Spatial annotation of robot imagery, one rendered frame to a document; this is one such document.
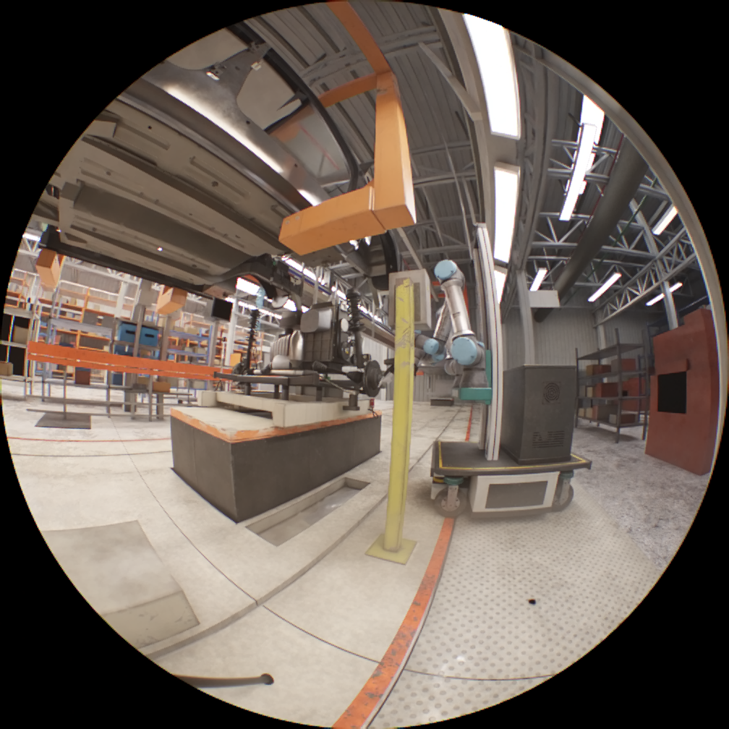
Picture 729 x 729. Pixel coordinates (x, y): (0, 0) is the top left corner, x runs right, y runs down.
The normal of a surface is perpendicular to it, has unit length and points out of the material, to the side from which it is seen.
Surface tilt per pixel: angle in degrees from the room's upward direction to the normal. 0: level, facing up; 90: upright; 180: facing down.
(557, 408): 90
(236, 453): 90
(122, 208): 108
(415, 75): 180
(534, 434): 90
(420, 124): 180
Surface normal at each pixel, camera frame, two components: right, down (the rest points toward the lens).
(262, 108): -0.18, 0.96
